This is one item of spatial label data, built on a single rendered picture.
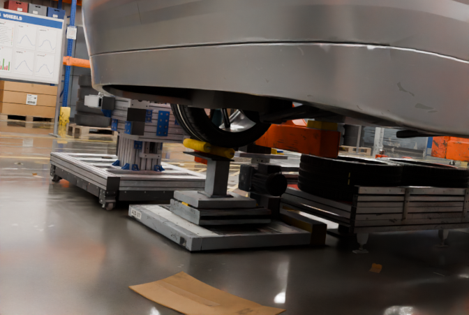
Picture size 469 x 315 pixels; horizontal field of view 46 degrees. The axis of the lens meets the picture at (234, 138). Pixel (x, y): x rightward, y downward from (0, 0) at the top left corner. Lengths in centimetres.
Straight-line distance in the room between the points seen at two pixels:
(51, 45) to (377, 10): 838
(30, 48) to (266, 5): 810
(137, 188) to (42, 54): 579
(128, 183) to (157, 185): 22
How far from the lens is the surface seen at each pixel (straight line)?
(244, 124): 332
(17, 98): 1268
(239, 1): 135
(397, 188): 344
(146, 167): 412
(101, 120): 1052
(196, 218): 309
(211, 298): 222
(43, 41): 931
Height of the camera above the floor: 74
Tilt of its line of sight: 3 degrees down
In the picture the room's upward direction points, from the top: 6 degrees clockwise
